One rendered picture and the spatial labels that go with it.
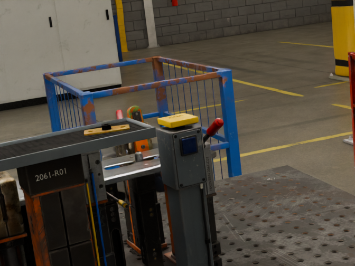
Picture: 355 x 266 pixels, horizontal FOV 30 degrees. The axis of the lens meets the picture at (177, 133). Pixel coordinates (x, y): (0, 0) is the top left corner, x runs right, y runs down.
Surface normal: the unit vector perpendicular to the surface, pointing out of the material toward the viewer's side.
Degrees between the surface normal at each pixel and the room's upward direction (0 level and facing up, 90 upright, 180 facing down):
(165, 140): 90
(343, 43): 90
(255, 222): 0
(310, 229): 0
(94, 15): 90
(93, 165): 90
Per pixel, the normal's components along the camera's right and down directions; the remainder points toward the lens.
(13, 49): 0.33, 0.17
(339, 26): -0.93, 0.18
